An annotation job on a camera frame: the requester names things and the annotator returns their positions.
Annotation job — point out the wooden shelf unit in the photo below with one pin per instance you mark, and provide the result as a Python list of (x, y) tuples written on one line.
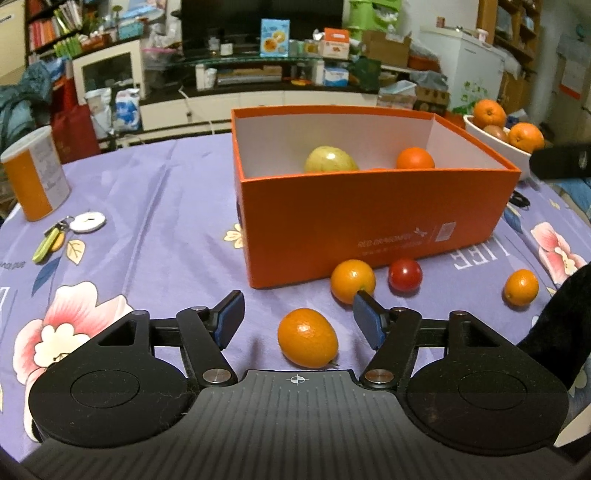
[(512, 27)]

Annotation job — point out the yellow-green mango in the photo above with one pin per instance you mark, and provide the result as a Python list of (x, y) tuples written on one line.
[(330, 159)]

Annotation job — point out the green storage shelf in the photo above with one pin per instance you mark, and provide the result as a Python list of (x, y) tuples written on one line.
[(374, 14)]

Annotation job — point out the blue tissue pack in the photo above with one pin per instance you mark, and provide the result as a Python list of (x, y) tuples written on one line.
[(336, 76)]

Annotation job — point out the brown fruit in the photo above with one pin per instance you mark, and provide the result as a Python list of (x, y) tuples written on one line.
[(496, 133)]

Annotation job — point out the orange with green stem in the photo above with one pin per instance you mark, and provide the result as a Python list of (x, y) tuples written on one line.
[(525, 137), (489, 114)]

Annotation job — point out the white jar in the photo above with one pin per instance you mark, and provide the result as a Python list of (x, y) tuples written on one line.
[(206, 77)]

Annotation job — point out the bookshelf with books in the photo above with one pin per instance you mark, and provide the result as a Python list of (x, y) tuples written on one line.
[(64, 27)]

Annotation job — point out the dark cloth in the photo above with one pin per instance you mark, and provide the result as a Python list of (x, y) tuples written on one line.
[(570, 323)]

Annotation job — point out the blue snack box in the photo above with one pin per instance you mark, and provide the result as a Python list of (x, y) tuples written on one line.
[(274, 38)]

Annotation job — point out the white bowl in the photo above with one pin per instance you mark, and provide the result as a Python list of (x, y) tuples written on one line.
[(503, 152)]

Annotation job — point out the black clip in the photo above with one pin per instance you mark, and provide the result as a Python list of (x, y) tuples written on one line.
[(521, 199)]

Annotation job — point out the green key fob with keys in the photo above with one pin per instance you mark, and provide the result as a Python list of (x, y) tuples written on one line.
[(48, 242)]

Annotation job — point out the white glass-door cabinet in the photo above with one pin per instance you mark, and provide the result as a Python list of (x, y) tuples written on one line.
[(111, 71)]

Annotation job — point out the teal jacket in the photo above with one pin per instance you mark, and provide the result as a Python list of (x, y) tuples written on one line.
[(23, 101)]

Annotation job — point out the red bag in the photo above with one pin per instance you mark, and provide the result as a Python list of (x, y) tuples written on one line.
[(76, 131)]

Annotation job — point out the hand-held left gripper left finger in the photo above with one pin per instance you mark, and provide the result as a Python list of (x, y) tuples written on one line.
[(229, 318)]

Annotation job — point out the oval orange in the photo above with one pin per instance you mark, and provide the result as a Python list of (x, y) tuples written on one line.
[(307, 337)]

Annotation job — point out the orange and white canister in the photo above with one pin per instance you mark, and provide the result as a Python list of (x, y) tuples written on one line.
[(37, 175)]

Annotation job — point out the red tomato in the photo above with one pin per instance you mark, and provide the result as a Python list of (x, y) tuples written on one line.
[(405, 275)]

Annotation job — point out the large round orange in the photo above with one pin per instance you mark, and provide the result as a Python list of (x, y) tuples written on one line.
[(415, 159)]

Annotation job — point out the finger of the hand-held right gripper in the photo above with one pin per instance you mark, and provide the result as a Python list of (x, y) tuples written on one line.
[(558, 161)]

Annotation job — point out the black television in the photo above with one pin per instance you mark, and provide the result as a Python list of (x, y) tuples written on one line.
[(258, 23)]

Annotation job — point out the small orange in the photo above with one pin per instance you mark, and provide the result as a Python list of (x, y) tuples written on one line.
[(521, 287)]

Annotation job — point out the white TV cabinet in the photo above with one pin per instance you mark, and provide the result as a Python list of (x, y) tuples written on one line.
[(258, 99)]

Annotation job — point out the orange cardboard box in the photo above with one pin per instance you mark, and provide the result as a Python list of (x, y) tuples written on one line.
[(323, 221)]

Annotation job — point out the brown cardboard box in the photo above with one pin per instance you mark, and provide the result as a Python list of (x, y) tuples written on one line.
[(385, 48)]

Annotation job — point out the white chest freezer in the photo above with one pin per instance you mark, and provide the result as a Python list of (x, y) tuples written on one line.
[(471, 64)]

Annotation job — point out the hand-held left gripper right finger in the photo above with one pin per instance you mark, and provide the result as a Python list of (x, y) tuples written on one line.
[(369, 318)]

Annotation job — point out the blue and white bag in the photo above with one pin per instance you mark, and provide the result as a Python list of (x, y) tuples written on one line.
[(128, 110)]

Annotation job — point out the orange and white carton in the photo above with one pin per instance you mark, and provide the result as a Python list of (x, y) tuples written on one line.
[(335, 44)]

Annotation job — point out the white round tag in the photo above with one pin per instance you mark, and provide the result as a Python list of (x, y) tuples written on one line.
[(87, 221)]

